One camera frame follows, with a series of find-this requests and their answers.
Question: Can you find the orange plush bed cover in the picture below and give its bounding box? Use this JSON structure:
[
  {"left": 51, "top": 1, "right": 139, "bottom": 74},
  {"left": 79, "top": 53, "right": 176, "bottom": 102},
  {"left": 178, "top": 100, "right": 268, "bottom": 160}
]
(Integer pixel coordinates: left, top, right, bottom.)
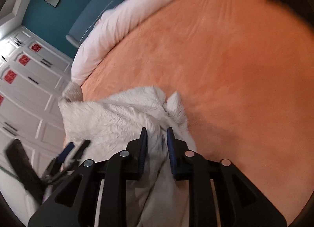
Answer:
[{"left": 82, "top": 0, "right": 313, "bottom": 223}]

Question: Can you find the teal upholstered headboard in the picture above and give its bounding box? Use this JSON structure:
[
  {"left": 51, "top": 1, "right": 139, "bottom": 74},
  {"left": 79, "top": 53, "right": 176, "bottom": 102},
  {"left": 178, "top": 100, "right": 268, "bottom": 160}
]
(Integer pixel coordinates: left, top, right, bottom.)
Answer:
[{"left": 66, "top": 0, "right": 125, "bottom": 48}]

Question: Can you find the white fluffy coat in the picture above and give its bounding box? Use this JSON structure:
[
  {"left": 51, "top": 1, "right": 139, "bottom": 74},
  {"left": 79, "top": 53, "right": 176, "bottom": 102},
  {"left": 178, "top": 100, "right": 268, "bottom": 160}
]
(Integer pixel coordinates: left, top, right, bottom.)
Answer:
[{"left": 58, "top": 83, "right": 196, "bottom": 226}]

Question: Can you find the white panelled wardrobe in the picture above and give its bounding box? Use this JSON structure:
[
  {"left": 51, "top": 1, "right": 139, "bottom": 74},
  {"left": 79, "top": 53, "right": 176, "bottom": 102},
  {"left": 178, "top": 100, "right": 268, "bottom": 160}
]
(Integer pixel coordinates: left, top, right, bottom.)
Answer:
[{"left": 0, "top": 26, "right": 74, "bottom": 218}]

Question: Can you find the rolled pink duvet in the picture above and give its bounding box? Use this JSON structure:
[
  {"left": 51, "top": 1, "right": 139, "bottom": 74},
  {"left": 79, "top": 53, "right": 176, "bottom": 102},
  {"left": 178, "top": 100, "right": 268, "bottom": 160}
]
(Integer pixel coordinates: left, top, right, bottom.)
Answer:
[{"left": 71, "top": 0, "right": 173, "bottom": 85}]

